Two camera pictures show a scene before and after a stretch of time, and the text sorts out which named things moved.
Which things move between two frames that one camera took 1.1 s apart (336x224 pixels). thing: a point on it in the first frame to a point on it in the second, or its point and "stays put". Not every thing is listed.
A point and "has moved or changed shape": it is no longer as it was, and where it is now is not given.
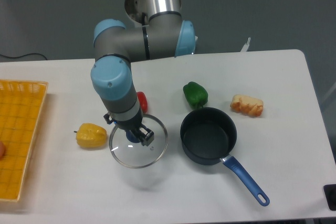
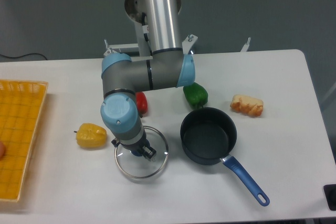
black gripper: [146, 135] to [136, 149]
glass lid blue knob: [135, 155] has moved or changed shape
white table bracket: [245, 47] stays put
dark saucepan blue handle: [208, 136] stays put
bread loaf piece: [247, 104] stays put
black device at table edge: [330, 192] stays put
